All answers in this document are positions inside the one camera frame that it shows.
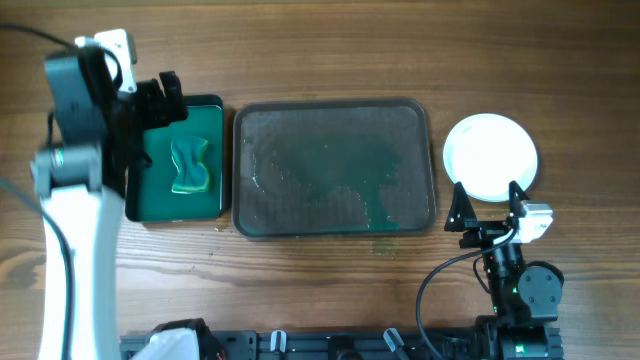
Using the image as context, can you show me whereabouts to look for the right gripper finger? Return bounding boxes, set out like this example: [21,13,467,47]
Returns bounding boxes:
[444,182,478,232]
[508,181,529,228]

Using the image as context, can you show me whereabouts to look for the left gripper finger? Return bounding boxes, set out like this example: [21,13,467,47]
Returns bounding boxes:
[160,71,188,123]
[136,79,167,129]

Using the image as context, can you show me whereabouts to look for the green yellow sponge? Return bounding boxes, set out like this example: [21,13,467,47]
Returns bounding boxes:
[171,135,210,194]

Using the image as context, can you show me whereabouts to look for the white plate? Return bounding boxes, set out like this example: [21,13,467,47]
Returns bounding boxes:
[442,113,539,202]

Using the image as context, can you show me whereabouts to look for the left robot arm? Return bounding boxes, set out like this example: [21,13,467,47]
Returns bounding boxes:
[31,46,187,359]

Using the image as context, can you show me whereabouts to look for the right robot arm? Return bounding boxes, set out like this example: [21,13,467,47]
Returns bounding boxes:
[444,181,564,360]

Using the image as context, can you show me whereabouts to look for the black tray with green water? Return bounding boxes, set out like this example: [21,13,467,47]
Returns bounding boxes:
[125,95,225,223]

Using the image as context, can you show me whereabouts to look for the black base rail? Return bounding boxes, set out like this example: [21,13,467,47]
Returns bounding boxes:
[118,327,565,360]

